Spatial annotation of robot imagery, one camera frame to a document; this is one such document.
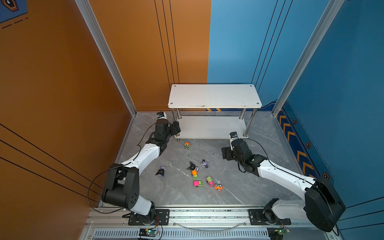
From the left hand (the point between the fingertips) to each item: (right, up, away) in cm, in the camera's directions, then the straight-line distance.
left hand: (174, 122), depth 89 cm
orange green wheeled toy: (+7, -15, +8) cm, 19 cm away
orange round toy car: (+25, -35, -9) cm, 44 cm away
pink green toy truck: (+14, -34, -7) cm, 38 cm away
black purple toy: (-7, -29, -3) cm, 30 cm away
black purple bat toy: (+11, -27, -1) cm, 29 cm away
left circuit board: (-10, -53, -19) cm, 57 cm away
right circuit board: (+52, -53, -19) cm, 77 cm away
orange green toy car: (+13, -30, -4) cm, 33 cm away
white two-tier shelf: (+28, +10, +35) cm, 46 cm away
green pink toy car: (+21, -34, -7) cm, 41 cm away
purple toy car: (+19, -25, 0) cm, 31 cm away
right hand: (+31, -15, -3) cm, 34 cm away
